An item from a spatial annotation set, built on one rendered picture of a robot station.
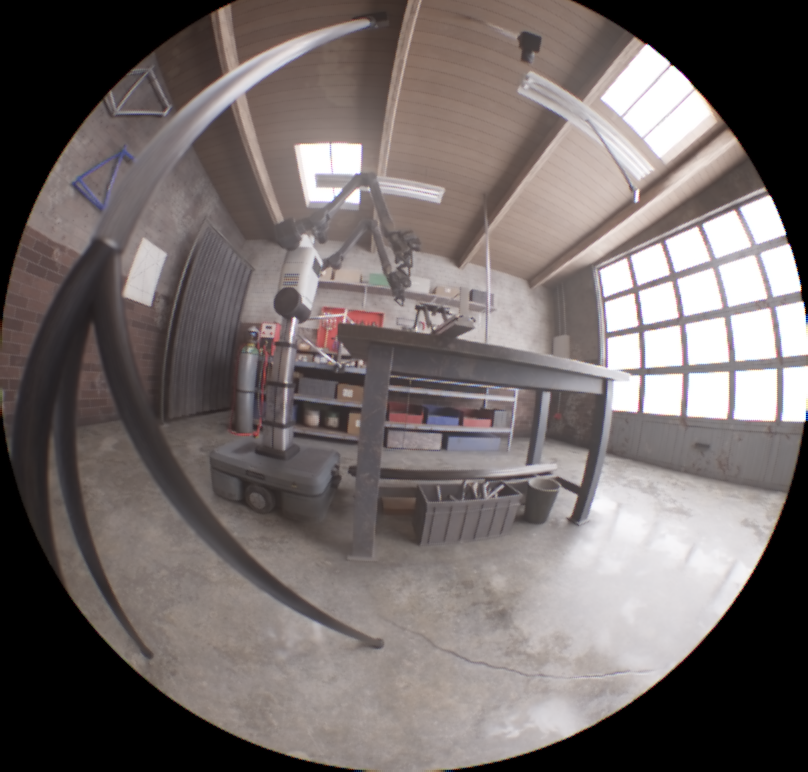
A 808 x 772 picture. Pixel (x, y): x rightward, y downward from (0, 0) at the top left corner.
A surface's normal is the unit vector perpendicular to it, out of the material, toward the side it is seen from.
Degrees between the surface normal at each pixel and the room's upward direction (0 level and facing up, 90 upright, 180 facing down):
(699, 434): 90
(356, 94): 174
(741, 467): 90
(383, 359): 90
